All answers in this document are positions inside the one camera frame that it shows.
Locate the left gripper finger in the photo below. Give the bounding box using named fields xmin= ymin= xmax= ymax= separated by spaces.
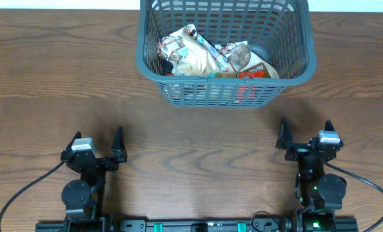
xmin=111 ymin=126 xmax=127 ymax=158
xmin=64 ymin=131 xmax=81 ymax=151

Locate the orange cracker package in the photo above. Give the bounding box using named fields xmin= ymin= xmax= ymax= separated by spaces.
xmin=235 ymin=70 xmax=265 ymax=102

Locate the Panifee snack bag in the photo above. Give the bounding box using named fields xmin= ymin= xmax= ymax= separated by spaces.
xmin=215 ymin=41 xmax=279 ymax=79
xmin=157 ymin=24 xmax=198 ymax=65

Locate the grey plastic basket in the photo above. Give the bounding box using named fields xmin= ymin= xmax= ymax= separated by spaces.
xmin=136 ymin=0 xmax=317 ymax=108

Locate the beige paper bag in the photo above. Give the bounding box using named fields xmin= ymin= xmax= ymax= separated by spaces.
xmin=170 ymin=33 xmax=221 ymax=77

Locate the Kleenex tissue multipack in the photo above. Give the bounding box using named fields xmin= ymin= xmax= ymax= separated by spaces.
xmin=196 ymin=34 xmax=230 ymax=72

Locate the teal snack packet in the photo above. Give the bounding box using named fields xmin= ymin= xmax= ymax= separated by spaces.
xmin=173 ymin=47 xmax=221 ymax=77

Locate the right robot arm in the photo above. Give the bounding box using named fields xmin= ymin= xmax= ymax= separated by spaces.
xmin=275 ymin=118 xmax=347 ymax=231

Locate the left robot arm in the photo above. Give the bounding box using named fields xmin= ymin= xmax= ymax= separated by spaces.
xmin=61 ymin=127 xmax=128 ymax=231

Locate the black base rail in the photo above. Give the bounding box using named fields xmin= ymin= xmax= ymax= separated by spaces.
xmin=35 ymin=217 xmax=360 ymax=232

